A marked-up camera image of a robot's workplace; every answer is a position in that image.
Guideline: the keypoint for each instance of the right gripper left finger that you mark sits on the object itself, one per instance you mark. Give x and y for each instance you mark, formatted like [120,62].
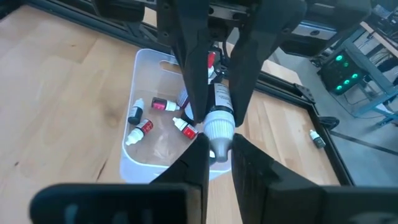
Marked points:
[196,165]

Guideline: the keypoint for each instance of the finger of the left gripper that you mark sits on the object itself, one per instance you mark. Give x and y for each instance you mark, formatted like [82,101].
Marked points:
[248,62]
[192,56]

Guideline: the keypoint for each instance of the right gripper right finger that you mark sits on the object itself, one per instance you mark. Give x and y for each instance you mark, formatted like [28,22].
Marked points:
[255,174]

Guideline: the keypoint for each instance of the large red food coloring bottle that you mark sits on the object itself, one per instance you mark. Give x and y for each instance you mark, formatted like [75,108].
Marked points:
[211,59]

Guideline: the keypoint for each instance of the small dropper bottle white cap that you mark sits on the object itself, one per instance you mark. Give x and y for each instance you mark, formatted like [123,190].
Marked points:
[188,131]
[144,126]
[317,140]

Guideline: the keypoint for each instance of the large black food coloring bottle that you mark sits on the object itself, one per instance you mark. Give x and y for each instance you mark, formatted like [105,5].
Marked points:
[219,130]

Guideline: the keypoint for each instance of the small dark red dropper bottle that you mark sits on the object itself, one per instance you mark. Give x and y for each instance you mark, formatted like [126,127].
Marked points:
[160,104]

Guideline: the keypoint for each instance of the small black dropper bottle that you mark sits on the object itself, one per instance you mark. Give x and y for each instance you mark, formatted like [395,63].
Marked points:
[135,115]

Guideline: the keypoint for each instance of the clear plastic bin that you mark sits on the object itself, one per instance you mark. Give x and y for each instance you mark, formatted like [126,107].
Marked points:
[155,155]

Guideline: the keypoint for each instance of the black computer green lights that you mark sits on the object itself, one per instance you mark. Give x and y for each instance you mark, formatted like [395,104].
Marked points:
[342,73]

